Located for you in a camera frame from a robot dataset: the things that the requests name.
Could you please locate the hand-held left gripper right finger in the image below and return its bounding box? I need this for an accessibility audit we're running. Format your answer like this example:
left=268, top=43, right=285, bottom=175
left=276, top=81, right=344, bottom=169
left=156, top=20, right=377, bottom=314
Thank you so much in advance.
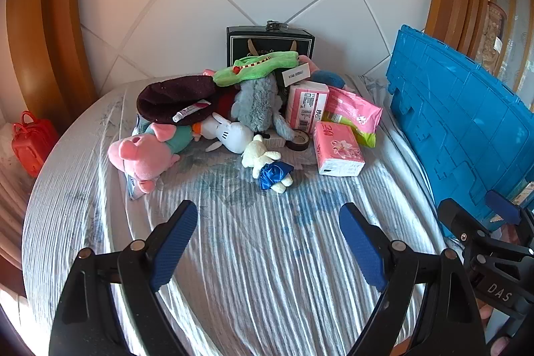
left=339, top=203, right=487, bottom=356

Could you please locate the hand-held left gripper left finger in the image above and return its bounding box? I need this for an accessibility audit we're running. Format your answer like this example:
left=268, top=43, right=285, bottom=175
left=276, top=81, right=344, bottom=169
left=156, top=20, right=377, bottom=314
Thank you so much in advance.
left=49, top=200, right=199, bottom=356

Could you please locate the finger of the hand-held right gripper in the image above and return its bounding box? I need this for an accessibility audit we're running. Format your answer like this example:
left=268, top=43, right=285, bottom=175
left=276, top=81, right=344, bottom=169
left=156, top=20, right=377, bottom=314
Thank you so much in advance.
left=437, top=198, right=493, bottom=245
left=486, top=190, right=534, bottom=246

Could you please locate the blue plastic crate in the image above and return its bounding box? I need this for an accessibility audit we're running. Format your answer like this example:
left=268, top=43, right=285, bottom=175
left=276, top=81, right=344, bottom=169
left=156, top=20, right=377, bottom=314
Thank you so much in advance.
left=386, top=24, right=534, bottom=240

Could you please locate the grey furry plush toy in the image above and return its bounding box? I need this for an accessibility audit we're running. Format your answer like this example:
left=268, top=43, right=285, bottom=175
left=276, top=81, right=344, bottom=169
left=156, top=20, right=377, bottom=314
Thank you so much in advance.
left=231, top=74, right=295, bottom=142

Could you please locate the person's right hand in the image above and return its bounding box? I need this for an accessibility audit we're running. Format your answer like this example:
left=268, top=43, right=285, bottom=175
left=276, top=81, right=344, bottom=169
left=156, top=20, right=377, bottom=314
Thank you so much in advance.
left=478, top=298, right=510, bottom=356

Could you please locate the flat white packet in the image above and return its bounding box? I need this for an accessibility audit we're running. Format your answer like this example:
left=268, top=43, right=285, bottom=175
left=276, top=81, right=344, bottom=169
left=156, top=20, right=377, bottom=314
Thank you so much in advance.
left=125, top=172, right=157, bottom=202

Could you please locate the striped bed sheet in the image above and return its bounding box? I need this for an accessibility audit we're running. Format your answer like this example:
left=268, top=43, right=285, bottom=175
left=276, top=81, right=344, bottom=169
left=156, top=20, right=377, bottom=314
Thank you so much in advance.
left=23, top=74, right=460, bottom=356

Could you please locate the pig plush in green dress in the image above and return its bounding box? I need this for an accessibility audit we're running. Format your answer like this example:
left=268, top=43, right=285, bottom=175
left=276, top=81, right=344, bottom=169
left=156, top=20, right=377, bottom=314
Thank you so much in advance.
left=108, top=122, right=195, bottom=194

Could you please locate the pink floral tissue pack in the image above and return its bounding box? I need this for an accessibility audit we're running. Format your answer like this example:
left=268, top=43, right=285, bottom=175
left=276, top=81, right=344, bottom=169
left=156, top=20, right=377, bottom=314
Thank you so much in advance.
left=313, top=121, right=365, bottom=176

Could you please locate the white bear plush blue dress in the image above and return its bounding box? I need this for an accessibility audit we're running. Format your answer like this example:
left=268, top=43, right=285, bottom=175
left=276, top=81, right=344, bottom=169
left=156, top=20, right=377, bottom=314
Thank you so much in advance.
left=242, top=134, right=295, bottom=194

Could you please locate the white rabbit plush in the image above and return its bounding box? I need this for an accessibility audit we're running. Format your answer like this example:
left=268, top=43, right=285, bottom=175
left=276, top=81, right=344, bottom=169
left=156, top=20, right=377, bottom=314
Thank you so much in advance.
left=193, top=112, right=254, bottom=154

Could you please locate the black tape roll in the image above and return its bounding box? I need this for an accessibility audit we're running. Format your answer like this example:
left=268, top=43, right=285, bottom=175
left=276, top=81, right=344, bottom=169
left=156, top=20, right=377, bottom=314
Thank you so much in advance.
left=286, top=129, right=310, bottom=151

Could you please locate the small white ointment tube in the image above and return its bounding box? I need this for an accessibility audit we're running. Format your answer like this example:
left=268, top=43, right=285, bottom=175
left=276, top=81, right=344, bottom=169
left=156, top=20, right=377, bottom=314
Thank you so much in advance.
left=172, top=99, right=210, bottom=123

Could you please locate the white and grey medicine box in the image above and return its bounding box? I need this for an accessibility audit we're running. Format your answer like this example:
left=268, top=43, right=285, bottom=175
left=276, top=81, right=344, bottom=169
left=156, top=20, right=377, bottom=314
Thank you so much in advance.
left=261, top=133, right=288, bottom=148

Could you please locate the dark maroon knit hat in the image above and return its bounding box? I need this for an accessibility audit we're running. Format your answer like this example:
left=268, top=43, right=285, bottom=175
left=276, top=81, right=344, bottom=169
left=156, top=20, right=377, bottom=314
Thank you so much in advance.
left=137, top=75, right=218, bottom=127

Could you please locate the pig plush in red dress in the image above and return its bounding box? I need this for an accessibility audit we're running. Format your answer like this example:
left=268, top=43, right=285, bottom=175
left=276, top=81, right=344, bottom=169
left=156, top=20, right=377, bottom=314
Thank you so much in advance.
left=203, top=68, right=239, bottom=118

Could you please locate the pink and white tissue pack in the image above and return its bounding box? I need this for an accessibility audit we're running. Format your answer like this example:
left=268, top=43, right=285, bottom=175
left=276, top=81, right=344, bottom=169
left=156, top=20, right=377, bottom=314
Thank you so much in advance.
left=286, top=81, right=330, bottom=135

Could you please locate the pig plush in blue shirt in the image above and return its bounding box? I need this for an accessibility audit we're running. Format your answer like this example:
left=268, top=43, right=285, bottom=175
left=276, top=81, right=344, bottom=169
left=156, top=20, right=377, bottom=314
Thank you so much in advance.
left=298, top=55, right=346, bottom=87

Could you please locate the sheer curtain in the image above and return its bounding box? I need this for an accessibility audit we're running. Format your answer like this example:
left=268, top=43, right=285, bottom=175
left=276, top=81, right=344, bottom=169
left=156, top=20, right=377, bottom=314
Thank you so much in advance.
left=0, top=122, right=34, bottom=269

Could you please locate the red bag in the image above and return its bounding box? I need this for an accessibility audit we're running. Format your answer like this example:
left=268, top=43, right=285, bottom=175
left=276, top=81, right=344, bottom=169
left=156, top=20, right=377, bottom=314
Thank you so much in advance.
left=12, top=111, right=59, bottom=178

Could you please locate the patterned curtain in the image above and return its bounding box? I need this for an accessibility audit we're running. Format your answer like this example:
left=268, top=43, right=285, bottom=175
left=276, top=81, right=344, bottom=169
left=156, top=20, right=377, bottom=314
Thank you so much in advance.
left=486, top=0, right=534, bottom=98

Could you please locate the green and yellow plush toy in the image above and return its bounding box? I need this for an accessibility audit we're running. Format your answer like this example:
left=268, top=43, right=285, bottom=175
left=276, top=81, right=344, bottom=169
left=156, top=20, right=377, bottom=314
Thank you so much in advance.
left=213, top=51, right=311, bottom=87

